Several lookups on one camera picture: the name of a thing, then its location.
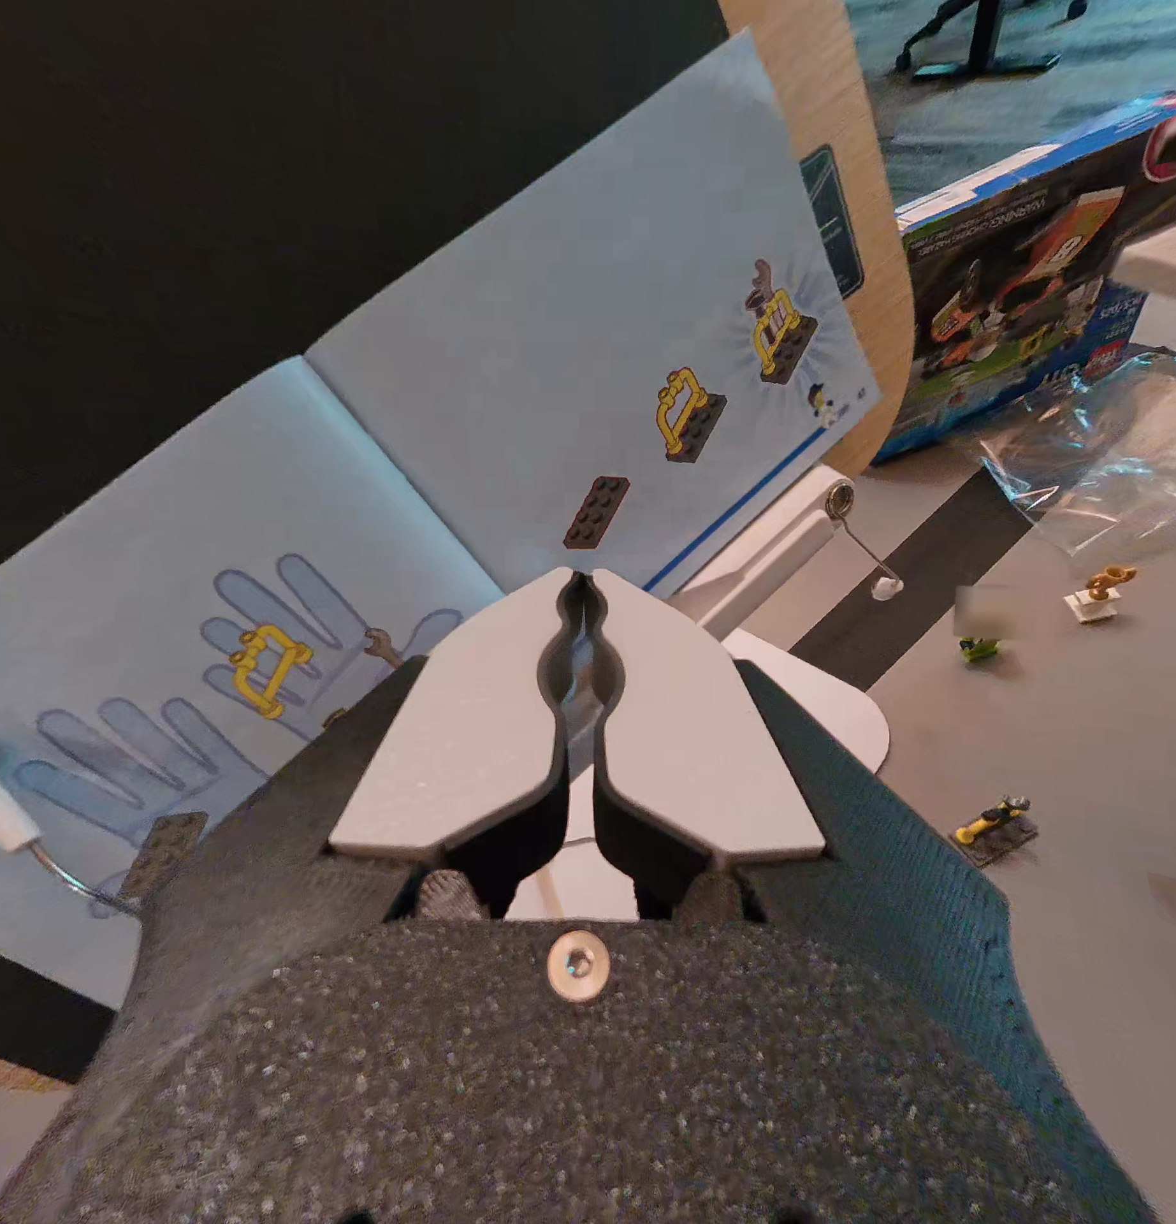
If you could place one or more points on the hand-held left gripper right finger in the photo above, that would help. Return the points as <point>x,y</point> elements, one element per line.
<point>711,756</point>

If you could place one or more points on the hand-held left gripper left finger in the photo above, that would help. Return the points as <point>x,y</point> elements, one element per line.
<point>453,756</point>

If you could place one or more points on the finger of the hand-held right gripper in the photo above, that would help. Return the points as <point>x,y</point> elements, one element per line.
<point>1165,259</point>

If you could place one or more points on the white booklet stand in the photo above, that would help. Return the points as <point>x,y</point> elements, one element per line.
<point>797,555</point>

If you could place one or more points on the grey lego plate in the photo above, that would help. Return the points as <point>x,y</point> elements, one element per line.
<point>1008,846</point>

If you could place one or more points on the lego instruction booklet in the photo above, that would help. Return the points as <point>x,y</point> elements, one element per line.
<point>549,326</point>

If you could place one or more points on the blue lego set box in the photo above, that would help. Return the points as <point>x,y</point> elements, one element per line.
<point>1027,268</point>

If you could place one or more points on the green lego minifigure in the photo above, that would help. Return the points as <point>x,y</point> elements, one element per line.
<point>979,651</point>

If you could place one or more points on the small tan lego piece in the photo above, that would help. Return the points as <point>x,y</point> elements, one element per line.
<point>1100,597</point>

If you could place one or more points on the clear plastic bag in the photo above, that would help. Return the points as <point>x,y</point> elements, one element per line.
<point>1103,450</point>

